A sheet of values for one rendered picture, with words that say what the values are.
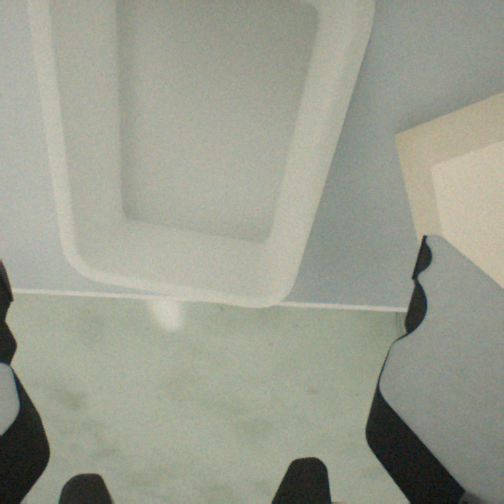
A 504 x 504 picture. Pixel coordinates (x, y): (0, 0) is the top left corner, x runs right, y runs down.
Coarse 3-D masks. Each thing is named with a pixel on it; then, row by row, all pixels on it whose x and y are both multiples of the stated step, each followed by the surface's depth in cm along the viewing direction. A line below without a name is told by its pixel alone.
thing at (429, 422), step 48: (432, 240) 10; (432, 288) 8; (480, 288) 8; (432, 336) 7; (480, 336) 7; (384, 384) 6; (432, 384) 6; (480, 384) 6; (384, 432) 6; (432, 432) 5; (480, 432) 5; (432, 480) 5; (480, 480) 5
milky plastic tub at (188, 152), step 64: (64, 0) 18; (128, 0) 23; (192, 0) 23; (256, 0) 23; (320, 0) 21; (64, 64) 20; (128, 64) 25; (192, 64) 25; (256, 64) 25; (320, 64) 22; (64, 128) 21; (128, 128) 28; (192, 128) 27; (256, 128) 27; (320, 128) 20; (64, 192) 23; (128, 192) 30; (192, 192) 30; (256, 192) 30; (320, 192) 22; (128, 256) 28; (192, 256) 29; (256, 256) 31
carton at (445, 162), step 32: (416, 128) 26; (448, 128) 24; (480, 128) 22; (416, 160) 23; (448, 160) 20; (480, 160) 20; (416, 192) 26; (448, 192) 21; (480, 192) 21; (416, 224) 30; (448, 224) 22; (480, 224) 22; (480, 256) 24
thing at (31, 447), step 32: (0, 288) 10; (0, 320) 8; (0, 352) 8; (0, 384) 6; (0, 416) 6; (32, 416) 6; (0, 448) 5; (32, 448) 6; (0, 480) 6; (32, 480) 6
